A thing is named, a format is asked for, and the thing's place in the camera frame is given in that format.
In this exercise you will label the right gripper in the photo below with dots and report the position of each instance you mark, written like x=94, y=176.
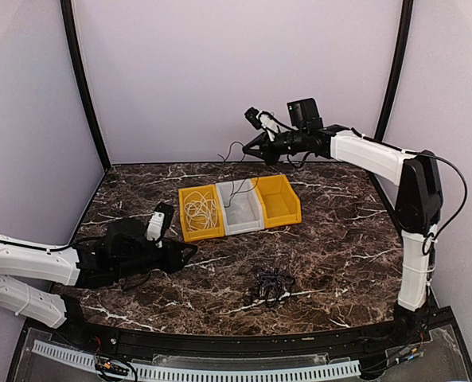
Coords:
x=267, y=152

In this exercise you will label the white bin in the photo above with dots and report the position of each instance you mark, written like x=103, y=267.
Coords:
x=240, y=207

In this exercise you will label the black front rail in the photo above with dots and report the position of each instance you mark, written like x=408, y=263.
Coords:
x=364, y=341

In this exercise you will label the left black frame post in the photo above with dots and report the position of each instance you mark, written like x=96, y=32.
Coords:
x=82, y=82

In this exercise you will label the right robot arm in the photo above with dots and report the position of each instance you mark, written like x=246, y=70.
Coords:
x=416, y=174

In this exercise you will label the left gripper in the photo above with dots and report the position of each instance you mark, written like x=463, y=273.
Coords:
x=173, y=262

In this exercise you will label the black frame post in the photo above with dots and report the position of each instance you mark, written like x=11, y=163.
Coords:
x=395, y=72
x=82, y=82

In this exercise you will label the white slotted cable duct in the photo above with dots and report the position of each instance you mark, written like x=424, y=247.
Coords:
x=194, y=370

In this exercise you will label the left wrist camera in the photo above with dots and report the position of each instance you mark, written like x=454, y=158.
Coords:
x=159, y=222

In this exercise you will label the yellow bin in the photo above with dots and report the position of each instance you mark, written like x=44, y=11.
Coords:
x=200, y=213
x=280, y=204

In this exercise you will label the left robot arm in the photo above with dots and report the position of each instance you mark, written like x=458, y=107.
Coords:
x=128, y=247

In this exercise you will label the right black frame post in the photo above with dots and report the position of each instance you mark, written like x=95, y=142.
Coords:
x=395, y=72

